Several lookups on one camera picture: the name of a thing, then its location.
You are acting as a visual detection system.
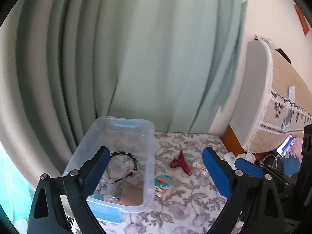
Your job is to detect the orange wooden cabinet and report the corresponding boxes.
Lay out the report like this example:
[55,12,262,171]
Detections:
[221,125,245,156]

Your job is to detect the floral table cloth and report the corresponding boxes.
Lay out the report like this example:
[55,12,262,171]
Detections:
[100,133,227,233]

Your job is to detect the white power strip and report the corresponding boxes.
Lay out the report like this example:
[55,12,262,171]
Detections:
[224,152,237,170]

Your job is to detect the black power adapter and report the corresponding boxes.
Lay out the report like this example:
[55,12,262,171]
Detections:
[262,154,282,171]

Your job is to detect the cream hair claw clip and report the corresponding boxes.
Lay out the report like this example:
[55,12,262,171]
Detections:
[153,186,163,197]

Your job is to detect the green curtain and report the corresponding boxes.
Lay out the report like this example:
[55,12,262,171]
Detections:
[1,0,245,178]

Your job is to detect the black studded headband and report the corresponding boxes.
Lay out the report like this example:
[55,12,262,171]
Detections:
[106,151,139,183]

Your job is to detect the red hair claw clip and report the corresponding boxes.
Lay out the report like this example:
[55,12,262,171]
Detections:
[170,151,192,176]

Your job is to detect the cotton swab bundle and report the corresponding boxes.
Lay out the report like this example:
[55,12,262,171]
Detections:
[192,159,208,175]

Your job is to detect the clear plastic storage bin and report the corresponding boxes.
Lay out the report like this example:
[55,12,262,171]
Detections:
[63,116,155,223]

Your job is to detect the white charger plug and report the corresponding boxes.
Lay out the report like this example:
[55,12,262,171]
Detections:
[236,151,256,164]

